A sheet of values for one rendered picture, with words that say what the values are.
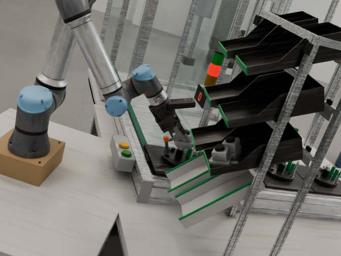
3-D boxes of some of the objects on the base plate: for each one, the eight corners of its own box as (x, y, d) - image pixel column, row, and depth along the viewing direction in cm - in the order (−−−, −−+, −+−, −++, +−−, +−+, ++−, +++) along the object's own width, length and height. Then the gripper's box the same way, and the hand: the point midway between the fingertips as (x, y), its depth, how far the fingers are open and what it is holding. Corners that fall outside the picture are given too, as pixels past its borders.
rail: (136, 202, 166) (143, 178, 162) (108, 108, 243) (112, 90, 239) (150, 203, 168) (157, 180, 164) (118, 109, 245) (122, 92, 241)
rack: (216, 277, 140) (315, 36, 110) (185, 208, 172) (256, 6, 142) (272, 278, 147) (379, 53, 117) (232, 213, 179) (309, 21, 149)
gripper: (145, 101, 173) (169, 140, 184) (151, 114, 163) (176, 154, 174) (164, 90, 173) (186, 130, 184) (171, 102, 163) (195, 143, 174)
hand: (186, 135), depth 178 cm, fingers closed on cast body, 4 cm apart
